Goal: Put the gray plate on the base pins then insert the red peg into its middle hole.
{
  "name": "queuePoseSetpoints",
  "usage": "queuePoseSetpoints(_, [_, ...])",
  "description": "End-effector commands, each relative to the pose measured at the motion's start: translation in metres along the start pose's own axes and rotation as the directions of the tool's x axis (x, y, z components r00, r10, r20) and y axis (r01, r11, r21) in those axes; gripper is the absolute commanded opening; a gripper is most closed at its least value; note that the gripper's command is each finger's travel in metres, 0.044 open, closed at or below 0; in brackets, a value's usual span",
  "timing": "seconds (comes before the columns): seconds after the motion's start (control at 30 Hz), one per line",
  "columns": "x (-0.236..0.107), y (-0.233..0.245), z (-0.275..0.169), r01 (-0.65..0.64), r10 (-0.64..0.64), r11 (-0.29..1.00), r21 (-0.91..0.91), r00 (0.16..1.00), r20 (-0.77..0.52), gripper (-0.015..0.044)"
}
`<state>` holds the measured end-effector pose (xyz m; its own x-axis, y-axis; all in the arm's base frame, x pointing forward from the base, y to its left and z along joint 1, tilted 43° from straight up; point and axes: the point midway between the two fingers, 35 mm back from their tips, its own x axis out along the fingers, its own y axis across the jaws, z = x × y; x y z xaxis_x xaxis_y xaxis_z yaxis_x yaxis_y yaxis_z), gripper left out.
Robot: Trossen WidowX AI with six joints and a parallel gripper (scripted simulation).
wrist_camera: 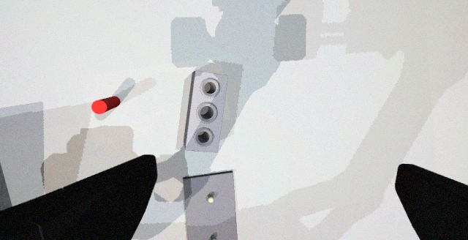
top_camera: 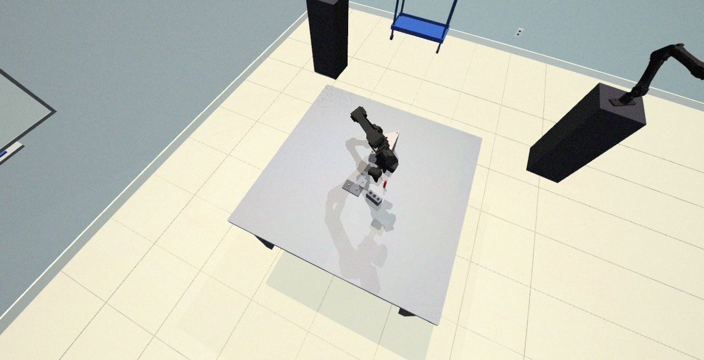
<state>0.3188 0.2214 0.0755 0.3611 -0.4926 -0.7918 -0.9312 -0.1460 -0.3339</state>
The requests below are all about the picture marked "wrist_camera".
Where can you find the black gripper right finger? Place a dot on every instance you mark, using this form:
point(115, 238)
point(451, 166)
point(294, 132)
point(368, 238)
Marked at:
point(437, 206)

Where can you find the red peg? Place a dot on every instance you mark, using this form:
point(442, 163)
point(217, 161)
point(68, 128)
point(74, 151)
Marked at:
point(101, 106)

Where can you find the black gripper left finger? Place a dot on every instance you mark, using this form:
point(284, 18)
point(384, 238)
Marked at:
point(106, 206)

